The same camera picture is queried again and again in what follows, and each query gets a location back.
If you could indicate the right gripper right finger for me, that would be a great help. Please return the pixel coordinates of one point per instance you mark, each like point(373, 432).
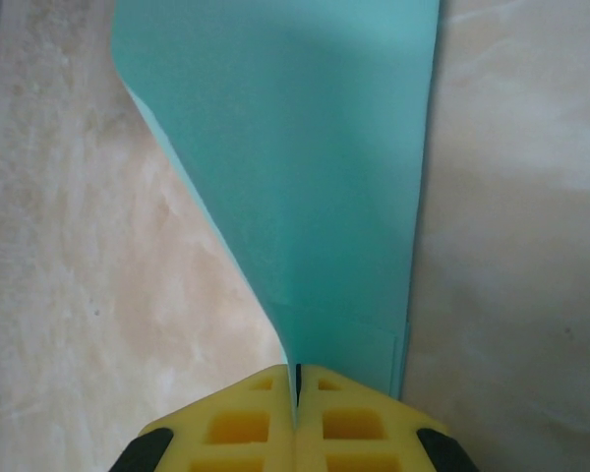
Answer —
point(364, 442)

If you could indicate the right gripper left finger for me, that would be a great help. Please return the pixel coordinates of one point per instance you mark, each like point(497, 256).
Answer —
point(226, 442)

